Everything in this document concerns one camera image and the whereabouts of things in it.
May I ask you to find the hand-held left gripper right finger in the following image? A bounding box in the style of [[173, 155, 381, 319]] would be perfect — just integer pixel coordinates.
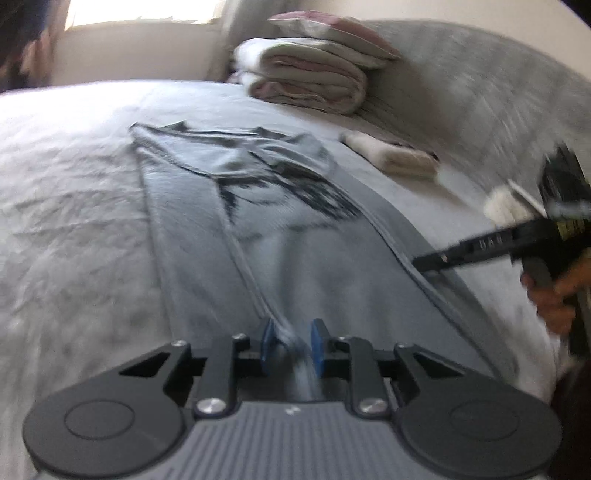
[[311, 319, 472, 418]]

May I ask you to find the grey knit sweater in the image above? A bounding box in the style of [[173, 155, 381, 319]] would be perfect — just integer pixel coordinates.
[[129, 121, 522, 402]]

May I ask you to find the grey curtain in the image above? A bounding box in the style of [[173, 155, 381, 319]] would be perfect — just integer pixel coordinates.
[[212, 0, 262, 84]]

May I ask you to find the folded grey pink duvet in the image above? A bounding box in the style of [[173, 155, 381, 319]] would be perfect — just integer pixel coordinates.
[[233, 38, 369, 116]]

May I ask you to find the grey padded headboard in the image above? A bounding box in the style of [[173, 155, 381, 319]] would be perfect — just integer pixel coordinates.
[[365, 18, 591, 241]]

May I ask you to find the pink grey pillow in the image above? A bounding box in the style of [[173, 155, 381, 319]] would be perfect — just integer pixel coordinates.
[[268, 10, 391, 51]]

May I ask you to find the folded cream and navy garment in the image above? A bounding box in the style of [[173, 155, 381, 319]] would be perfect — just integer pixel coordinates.
[[339, 130, 440, 182]]

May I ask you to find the person's right hand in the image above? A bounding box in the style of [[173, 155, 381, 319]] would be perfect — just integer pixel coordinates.
[[522, 251, 591, 335]]

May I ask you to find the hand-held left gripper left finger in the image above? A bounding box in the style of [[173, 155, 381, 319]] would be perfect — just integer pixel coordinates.
[[117, 318, 278, 418]]

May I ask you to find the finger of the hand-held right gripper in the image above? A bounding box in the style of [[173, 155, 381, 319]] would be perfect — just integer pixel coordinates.
[[412, 240, 467, 274]]

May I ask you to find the navy hanging garment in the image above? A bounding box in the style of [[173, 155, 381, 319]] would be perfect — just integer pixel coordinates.
[[0, 0, 61, 88]]

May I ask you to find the window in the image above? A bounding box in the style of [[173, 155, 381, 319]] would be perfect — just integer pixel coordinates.
[[65, 0, 227, 24]]

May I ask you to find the white fluffy plush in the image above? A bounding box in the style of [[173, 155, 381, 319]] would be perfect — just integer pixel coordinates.
[[484, 180, 546, 229]]

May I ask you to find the bed with grey sheet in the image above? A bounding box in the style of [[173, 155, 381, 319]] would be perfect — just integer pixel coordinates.
[[0, 78, 561, 462]]

